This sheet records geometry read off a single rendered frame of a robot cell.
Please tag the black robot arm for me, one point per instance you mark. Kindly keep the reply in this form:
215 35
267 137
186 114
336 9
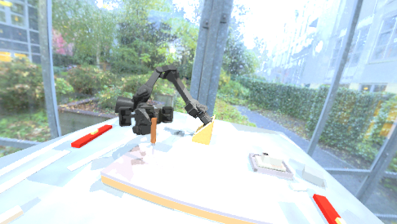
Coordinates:
193 107

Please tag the red long flat bar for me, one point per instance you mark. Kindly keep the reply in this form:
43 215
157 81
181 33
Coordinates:
91 136
327 210

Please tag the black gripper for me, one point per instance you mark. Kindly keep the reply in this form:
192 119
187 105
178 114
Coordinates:
143 115

